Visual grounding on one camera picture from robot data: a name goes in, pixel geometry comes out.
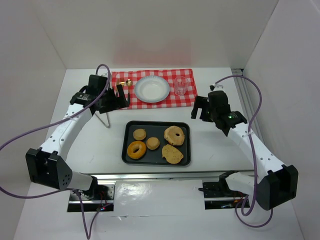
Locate metal tongs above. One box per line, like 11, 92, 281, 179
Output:
95, 111, 111, 129

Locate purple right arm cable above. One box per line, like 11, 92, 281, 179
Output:
209, 74, 274, 228

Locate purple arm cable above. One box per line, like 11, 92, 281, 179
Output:
0, 63, 118, 240
209, 74, 274, 228

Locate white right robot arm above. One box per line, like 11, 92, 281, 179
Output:
191, 90, 299, 211

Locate orange glazed donut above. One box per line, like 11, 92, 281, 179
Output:
127, 141, 147, 160

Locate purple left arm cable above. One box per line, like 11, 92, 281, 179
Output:
0, 63, 118, 240

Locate red white checkered cloth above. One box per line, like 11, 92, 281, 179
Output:
111, 68, 198, 110

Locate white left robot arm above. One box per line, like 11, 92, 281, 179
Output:
25, 74, 130, 199

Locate white paper plate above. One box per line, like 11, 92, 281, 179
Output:
133, 75, 170, 103

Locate small round bun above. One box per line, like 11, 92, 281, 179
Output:
133, 128, 147, 141
146, 137, 160, 150

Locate white cover board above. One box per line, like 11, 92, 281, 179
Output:
112, 180, 205, 217

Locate metal base rail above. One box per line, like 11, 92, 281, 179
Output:
67, 171, 245, 217

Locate speckled bread slice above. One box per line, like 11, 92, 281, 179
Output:
161, 144, 184, 165

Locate clear plastic cup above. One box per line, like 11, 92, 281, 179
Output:
173, 76, 189, 96

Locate pale bagel with hole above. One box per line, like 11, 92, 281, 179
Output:
164, 126, 185, 146

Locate black baking tray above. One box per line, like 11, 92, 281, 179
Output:
121, 120, 191, 166

